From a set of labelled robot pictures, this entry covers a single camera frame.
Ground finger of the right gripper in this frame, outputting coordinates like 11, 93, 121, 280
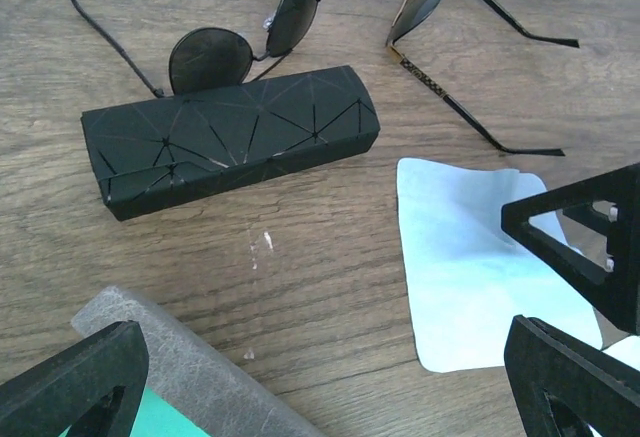
501, 163, 639, 332

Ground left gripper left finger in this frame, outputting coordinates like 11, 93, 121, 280
1, 321, 149, 437

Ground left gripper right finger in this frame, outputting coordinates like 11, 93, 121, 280
504, 315, 639, 436

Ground grey glasses case green lining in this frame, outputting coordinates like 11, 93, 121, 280
71, 286, 322, 436

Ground gold-trimmed black sunglasses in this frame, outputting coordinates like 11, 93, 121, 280
385, 0, 581, 157

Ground round black sunglasses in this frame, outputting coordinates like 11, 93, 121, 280
47, 0, 326, 99

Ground upper light blue cloth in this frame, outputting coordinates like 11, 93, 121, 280
396, 158, 602, 373

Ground black geometric glasses case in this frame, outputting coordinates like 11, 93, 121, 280
81, 66, 380, 221

